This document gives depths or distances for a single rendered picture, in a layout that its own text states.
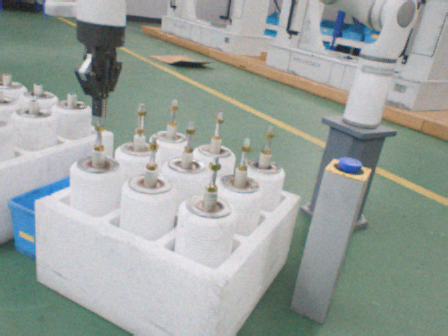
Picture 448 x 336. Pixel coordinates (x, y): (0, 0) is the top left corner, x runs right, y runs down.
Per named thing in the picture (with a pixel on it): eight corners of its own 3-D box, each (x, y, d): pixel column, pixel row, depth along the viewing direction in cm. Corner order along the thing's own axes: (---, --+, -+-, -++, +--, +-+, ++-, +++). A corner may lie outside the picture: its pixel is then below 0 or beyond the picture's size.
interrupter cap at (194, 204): (179, 199, 68) (180, 195, 68) (220, 196, 71) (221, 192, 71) (194, 222, 62) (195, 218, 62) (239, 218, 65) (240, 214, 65)
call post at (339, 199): (299, 291, 90) (333, 159, 78) (331, 305, 87) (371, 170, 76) (289, 309, 84) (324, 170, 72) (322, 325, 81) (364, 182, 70)
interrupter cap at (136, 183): (157, 200, 67) (157, 196, 66) (118, 187, 69) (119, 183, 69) (179, 185, 73) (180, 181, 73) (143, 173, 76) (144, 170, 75)
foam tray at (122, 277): (155, 209, 114) (160, 149, 108) (286, 262, 99) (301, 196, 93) (36, 281, 82) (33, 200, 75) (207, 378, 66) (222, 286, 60)
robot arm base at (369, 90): (356, 118, 119) (374, 57, 113) (383, 128, 112) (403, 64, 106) (334, 119, 114) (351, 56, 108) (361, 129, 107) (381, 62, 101)
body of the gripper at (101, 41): (111, 22, 62) (109, 85, 65) (134, 21, 69) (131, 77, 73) (64, 14, 63) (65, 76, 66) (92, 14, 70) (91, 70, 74)
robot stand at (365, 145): (331, 203, 134) (355, 115, 122) (368, 226, 123) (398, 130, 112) (298, 210, 126) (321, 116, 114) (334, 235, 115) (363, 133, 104)
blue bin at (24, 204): (104, 200, 115) (106, 161, 110) (136, 213, 111) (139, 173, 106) (7, 249, 90) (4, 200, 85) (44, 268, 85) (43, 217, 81)
